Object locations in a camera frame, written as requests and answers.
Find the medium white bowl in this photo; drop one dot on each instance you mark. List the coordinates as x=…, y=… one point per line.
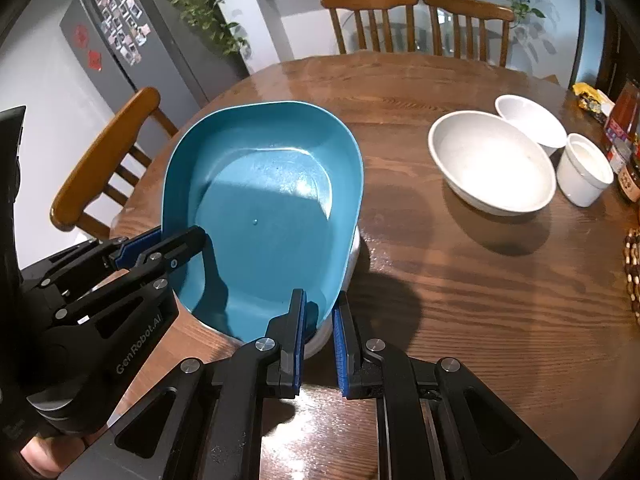
x=530, y=115

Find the large blue patterned square plate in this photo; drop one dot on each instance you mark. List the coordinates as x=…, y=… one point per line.
x=318, y=342

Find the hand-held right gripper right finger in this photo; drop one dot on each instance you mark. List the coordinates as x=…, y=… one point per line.
x=342, y=350

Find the brown sauce jar dark lid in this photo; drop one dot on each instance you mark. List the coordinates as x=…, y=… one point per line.
x=631, y=180

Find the grey fridge with magnets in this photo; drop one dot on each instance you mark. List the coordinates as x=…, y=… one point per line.
x=165, y=50

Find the beaded wooden trivet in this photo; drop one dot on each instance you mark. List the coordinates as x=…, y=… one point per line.
x=634, y=270

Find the dark wooden door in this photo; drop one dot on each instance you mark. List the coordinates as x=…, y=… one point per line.
x=612, y=50

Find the wooden dining chair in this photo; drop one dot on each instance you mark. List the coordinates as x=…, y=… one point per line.
x=110, y=145
x=470, y=5
x=370, y=0

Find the orange sauce glass bottle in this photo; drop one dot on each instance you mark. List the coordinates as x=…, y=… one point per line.
x=625, y=120

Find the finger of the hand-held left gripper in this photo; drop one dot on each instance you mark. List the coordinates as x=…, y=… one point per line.
x=185, y=247
x=135, y=250

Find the person's left hand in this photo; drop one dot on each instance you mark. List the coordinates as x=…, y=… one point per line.
x=47, y=457

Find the trailing green plant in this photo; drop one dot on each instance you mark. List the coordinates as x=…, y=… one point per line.
x=200, y=5

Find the yellow snack packet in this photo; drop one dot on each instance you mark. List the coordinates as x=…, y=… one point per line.
x=592, y=102

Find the small red label jar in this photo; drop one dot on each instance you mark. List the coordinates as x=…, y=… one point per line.
x=620, y=157

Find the white cylindrical cup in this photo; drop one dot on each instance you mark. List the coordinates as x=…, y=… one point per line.
x=582, y=180

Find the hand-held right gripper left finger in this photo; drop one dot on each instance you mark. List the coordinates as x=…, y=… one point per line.
x=297, y=350

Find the large white bowl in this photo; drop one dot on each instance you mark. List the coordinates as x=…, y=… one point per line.
x=490, y=170

